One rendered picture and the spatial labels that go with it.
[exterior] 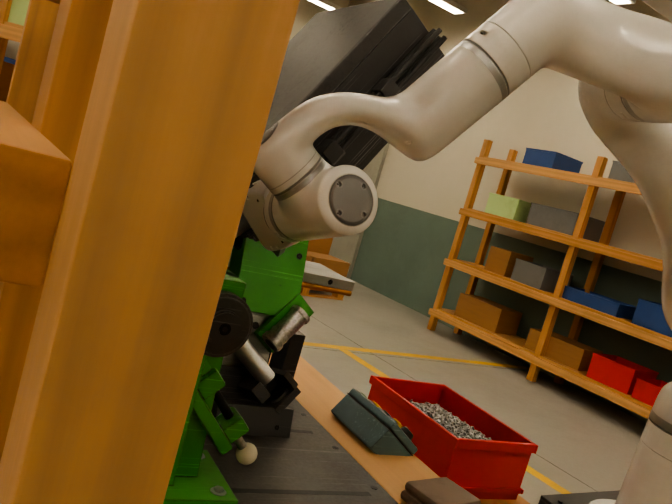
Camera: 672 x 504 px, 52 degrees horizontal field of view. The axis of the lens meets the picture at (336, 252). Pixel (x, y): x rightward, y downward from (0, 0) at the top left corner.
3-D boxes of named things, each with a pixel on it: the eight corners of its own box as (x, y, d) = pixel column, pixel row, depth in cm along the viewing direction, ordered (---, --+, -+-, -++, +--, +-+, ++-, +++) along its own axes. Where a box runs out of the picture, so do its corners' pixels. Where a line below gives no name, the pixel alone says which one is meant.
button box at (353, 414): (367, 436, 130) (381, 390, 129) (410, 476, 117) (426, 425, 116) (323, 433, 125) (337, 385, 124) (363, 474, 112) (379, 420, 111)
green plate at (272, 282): (275, 316, 122) (294, 202, 125) (296, 319, 115) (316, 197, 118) (215, 307, 116) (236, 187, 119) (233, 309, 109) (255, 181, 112)
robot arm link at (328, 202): (255, 202, 88) (300, 254, 91) (302, 190, 77) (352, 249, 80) (296, 160, 92) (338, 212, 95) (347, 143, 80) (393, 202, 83)
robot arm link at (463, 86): (445, -12, 78) (241, 159, 79) (518, 99, 83) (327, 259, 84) (420, -5, 87) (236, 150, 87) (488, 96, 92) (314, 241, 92)
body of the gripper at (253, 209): (330, 228, 96) (294, 233, 106) (294, 165, 94) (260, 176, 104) (291, 257, 93) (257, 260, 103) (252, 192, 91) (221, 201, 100)
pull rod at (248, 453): (249, 458, 90) (261, 417, 89) (257, 469, 87) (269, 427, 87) (210, 456, 87) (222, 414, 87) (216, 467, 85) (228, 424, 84)
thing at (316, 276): (316, 276, 149) (320, 263, 148) (351, 297, 135) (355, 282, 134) (138, 240, 130) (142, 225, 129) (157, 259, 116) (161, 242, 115)
